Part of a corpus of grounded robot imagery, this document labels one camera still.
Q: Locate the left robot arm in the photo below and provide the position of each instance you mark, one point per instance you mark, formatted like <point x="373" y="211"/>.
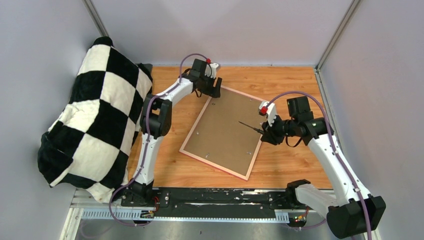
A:
<point x="156" y="122"/>

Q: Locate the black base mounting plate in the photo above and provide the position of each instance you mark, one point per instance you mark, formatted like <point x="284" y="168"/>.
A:
<point x="220" y="203"/>

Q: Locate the pink handled screwdriver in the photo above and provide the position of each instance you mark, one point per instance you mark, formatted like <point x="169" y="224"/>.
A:
<point x="251" y="128"/>

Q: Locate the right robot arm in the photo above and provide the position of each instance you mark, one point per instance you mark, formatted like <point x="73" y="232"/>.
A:
<point x="352" y="210"/>

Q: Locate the brown frame backing board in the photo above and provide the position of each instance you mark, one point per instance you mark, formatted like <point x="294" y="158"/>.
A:
<point x="225" y="132"/>

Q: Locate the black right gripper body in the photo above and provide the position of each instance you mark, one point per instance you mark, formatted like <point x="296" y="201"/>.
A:
<point x="285" y="128"/>

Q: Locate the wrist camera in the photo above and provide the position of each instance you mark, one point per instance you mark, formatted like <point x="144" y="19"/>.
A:
<point x="268" y="110"/>
<point x="212" y="69"/>

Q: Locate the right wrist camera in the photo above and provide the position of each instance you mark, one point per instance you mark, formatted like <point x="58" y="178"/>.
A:
<point x="268" y="110"/>

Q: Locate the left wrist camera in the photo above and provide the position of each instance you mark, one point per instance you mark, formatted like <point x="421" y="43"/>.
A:
<point x="212" y="69"/>

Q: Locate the black white checkered pillow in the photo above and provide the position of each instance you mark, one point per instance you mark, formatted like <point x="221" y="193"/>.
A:
<point x="88" y="146"/>

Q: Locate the pink picture frame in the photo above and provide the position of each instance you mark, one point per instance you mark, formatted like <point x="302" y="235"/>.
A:
<point x="246" y="177"/>

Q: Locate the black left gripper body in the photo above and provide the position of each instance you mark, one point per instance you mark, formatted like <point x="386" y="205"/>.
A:
<point x="206" y="85"/>

